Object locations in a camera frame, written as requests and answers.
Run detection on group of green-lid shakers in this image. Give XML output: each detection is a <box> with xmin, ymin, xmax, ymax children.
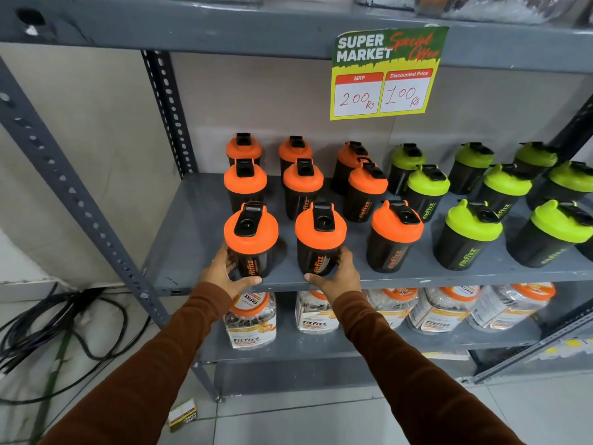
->
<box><xmin>387</xmin><ymin>142</ymin><xmax>593</xmax><ymax>272</ymax></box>

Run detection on yellow shelf labels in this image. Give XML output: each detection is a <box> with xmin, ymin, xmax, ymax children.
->
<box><xmin>540</xmin><ymin>337</ymin><xmax>593</xmax><ymax>358</ymax></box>

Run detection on group of orange-lid shakers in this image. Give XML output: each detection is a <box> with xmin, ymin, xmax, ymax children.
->
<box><xmin>224</xmin><ymin>132</ymin><xmax>424</xmax><ymax>274</ymax></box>

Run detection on person's right forearm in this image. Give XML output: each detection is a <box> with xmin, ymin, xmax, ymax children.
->
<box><xmin>332</xmin><ymin>290</ymin><xmax>525</xmax><ymax>445</ymax></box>

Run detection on person's left forearm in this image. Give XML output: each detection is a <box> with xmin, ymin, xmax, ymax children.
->
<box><xmin>41</xmin><ymin>282</ymin><xmax>233</xmax><ymax>445</ymax></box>

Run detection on grey metal shelf rack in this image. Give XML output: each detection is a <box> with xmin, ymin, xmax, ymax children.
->
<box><xmin>0</xmin><ymin>0</ymin><xmax>593</xmax><ymax>404</ymax></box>

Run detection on clear plastic wrapped package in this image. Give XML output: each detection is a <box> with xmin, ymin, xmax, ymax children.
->
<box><xmin>414</xmin><ymin>0</ymin><xmax>582</xmax><ymax>24</ymax></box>

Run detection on green yellow price sign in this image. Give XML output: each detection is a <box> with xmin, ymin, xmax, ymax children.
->
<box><xmin>330</xmin><ymin>26</ymin><xmax>449</xmax><ymax>121</ymax></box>

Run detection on person's left hand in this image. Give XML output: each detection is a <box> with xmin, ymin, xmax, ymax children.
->
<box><xmin>199</xmin><ymin>243</ymin><xmax>263</xmax><ymax>300</ymax></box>

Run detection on orange-lid black shaker bottle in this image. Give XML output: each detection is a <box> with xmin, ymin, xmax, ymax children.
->
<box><xmin>223</xmin><ymin>201</ymin><xmax>280</xmax><ymax>279</ymax></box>
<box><xmin>295</xmin><ymin>201</ymin><xmax>347</xmax><ymax>278</ymax></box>

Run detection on person's right hand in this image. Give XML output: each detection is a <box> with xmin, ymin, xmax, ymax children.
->
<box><xmin>303</xmin><ymin>247</ymin><xmax>362</xmax><ymax>305</ymax></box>

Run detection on small yellow red carton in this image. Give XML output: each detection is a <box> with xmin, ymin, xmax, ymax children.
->
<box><xmin>168</xmin><ymin>398</ymin><xmax>198</xmax><ymax>433</ymax></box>

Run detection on black cables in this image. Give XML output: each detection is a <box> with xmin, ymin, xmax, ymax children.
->
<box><xmin>0</xmin><ymin>282</ymin><xmax>152</xmax><ymax>406</ymax></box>

